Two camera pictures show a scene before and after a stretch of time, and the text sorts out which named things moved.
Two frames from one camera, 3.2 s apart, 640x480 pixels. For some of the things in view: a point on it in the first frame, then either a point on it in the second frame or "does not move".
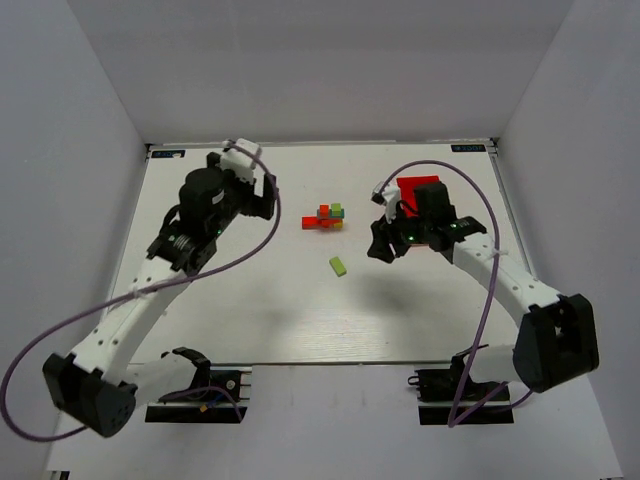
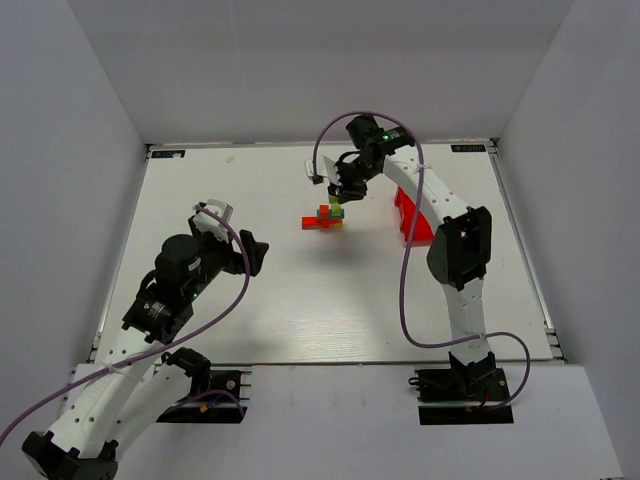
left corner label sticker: (160, 154) does not move
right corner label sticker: (469, 148) does not move
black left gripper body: (261, 198) → (239, 255)
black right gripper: (395, 239) → (350, 176)
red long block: (311, 222) does not move
